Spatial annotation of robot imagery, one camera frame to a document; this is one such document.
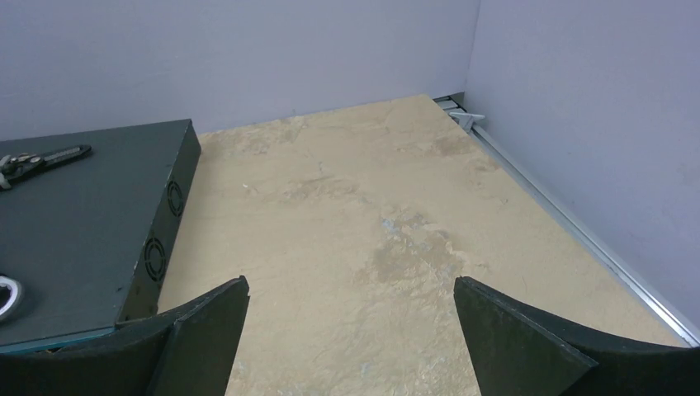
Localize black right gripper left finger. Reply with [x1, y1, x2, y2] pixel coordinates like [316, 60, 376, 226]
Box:
[1, 276, 250, 395]

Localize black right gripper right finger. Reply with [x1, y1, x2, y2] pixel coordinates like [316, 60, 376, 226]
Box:
[454, 276, 699, 395]

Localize dark grey network switch box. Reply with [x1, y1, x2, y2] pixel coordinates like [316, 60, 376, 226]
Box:
[1, 119, 201, 354]

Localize aluminium side rail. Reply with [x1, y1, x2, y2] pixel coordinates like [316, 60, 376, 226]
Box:
[434, 92, 699, 347]

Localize silver adjustable wrench red handle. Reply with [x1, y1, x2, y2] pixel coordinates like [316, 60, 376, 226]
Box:
[1, 274, 24, 321]

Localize black handled pliers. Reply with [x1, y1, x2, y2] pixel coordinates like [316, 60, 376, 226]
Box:
[1, 144, 92, 191]

